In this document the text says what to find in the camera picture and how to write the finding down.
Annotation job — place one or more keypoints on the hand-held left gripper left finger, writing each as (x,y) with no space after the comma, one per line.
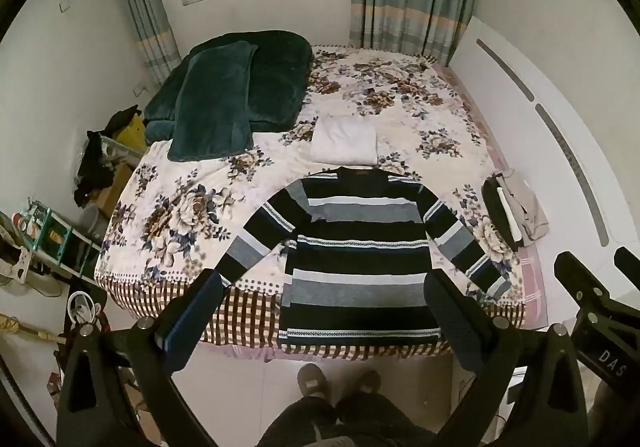
(189,311)

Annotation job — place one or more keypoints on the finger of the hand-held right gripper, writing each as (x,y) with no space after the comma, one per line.
(629,259)
(580,274)

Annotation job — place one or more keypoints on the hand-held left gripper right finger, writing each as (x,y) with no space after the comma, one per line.
(452,314)

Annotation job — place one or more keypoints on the striped knit sweater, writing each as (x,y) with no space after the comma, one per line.
(350,252)

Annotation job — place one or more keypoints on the black hanging clothes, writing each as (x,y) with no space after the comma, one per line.
(92,167)

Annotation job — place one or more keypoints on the brown checked bed sheet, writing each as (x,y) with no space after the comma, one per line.
(240,322)

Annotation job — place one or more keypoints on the beige garment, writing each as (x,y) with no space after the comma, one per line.
(527,204)

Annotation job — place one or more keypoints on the black folded garment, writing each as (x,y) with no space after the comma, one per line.
(497,214)

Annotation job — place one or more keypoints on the grey slipper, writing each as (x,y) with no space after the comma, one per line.
(312,381)
(367,382)

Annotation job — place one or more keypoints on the cardboard box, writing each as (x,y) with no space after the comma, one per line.
(116,187)

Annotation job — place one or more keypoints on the teal storage shelf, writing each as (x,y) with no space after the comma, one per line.
(60,239)

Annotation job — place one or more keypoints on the person's legs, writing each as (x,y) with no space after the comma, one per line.
(345,422)

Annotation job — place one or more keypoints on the wooden broom stick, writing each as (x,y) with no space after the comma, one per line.
(30,329)

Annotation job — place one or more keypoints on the white bed headboard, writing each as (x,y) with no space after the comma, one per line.
(545,92)

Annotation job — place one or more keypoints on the yellow bag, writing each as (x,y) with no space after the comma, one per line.
(131,129)

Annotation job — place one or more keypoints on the dark green plush pillow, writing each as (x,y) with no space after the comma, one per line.
(212,107)

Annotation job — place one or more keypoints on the white folded cloth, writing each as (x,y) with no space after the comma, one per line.
(344,139)

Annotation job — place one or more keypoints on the floral bed blanket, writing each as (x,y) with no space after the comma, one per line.
(410,97)

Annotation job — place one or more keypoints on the dark green plush blanket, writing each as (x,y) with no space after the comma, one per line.
(260,82)

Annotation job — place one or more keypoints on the white wall socket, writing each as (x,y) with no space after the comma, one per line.
(64,5)
(141,88)

